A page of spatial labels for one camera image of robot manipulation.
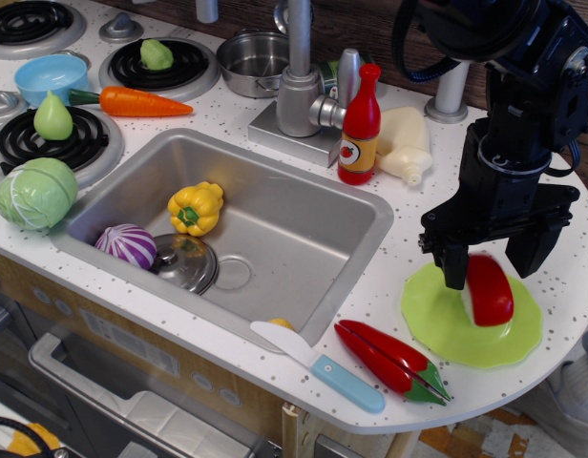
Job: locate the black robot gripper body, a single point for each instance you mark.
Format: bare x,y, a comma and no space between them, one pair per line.
498,184

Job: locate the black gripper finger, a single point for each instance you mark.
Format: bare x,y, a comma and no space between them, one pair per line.
453,260
529,244

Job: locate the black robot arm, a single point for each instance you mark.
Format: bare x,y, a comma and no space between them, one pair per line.
536,56

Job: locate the light green plastic plate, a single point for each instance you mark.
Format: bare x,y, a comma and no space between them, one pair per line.
436,318

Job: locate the cream toy mayonnaise bottle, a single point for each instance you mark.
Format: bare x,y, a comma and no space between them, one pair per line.
403,148

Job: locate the red toy chili pepper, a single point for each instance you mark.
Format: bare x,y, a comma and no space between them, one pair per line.
399,366

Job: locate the red toy ketchup bottle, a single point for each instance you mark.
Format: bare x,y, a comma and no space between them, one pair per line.
362,124

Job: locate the stainless steel sink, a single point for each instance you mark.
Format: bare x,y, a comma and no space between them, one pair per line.
289,244

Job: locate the yellow toy in sink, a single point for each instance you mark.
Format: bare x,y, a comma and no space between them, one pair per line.
283,323

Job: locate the green toy can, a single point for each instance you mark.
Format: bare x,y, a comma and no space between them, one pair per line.
328,71

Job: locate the grey toy faucet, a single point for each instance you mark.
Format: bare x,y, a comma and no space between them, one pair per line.
284,125

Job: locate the yellow toy bell pepper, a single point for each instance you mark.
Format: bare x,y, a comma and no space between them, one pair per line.
195,210

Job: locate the steel pot lid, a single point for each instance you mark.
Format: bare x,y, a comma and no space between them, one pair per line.
186,262

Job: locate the stainless steel pot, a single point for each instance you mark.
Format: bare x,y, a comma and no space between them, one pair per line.
252,63

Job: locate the purple toy onion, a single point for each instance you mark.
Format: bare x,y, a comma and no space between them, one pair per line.
130,243

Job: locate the small green toy lettuce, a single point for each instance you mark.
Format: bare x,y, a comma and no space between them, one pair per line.
156,56

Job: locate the orange toy carrot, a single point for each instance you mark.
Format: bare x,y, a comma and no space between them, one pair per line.
122,101

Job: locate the front left stove burner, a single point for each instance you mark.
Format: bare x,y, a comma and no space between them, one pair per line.
92,151

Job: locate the grey stove knob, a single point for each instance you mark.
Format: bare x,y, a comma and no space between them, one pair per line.
12,104
121,29

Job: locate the green toy cabbage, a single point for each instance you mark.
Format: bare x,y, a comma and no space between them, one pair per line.
38,194

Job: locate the light green toy pear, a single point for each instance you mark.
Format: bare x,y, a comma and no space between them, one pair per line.
52,120

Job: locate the light blue plastic bowl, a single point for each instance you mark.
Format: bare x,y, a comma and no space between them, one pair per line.
56,73

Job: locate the yellow object on floor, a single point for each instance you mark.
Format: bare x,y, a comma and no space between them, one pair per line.
24,445

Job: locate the grey stove knob left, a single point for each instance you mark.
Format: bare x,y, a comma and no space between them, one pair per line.
12,104

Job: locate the back left stove burner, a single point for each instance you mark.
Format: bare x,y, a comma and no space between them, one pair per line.
30,29

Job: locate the blue handled toy knife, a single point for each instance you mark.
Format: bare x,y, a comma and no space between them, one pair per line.
322,367

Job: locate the grey oven door handle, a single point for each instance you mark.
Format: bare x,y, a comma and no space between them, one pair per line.
126,412

